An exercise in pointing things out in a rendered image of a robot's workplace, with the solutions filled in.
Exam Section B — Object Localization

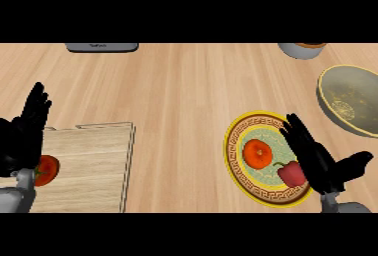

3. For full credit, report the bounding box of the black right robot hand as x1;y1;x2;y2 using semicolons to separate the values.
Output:
277;113;375;196

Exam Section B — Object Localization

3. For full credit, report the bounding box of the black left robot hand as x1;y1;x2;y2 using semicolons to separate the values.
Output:
0;81;53;178

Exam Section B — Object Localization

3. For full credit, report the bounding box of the red tomato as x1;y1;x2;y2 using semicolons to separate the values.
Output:
32;154;62;187

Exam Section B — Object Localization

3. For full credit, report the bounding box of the yellow patterned plate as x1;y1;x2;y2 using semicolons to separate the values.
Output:
223;110;316;209

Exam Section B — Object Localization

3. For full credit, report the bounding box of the grey flat appliance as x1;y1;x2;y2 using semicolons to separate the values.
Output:
63;42;140;54

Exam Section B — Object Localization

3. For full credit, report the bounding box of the red bell pepper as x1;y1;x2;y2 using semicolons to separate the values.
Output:
273;160;308;188

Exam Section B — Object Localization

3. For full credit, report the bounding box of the grey cup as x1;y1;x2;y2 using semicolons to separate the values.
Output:
276;42;328;61

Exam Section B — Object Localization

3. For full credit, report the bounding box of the pale wooden cutting board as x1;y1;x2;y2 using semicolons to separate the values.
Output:
0;121;137;214

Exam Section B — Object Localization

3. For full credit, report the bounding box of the olive bowl with yellow rim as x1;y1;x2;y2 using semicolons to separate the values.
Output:
316;64;378;139

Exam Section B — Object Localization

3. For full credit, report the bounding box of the orange round squash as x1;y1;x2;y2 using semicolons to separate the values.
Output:
240;138;274;170

